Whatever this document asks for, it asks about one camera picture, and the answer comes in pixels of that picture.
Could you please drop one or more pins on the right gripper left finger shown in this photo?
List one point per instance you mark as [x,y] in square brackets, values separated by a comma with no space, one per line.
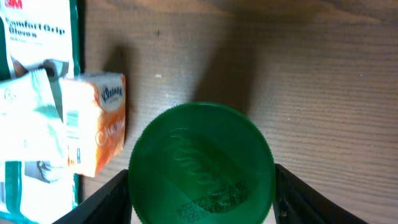
[110,204]

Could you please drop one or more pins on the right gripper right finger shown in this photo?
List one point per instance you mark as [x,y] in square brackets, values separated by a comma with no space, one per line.
[298,203]

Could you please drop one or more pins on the green lid jar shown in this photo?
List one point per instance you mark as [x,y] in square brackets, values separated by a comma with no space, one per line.
[201,163]

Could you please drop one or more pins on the orange snack packet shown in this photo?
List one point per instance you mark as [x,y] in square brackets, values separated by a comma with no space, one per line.
[94,115]

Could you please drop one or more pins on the green 3M gloves package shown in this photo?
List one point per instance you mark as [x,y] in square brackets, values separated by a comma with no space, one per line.
[38,35]

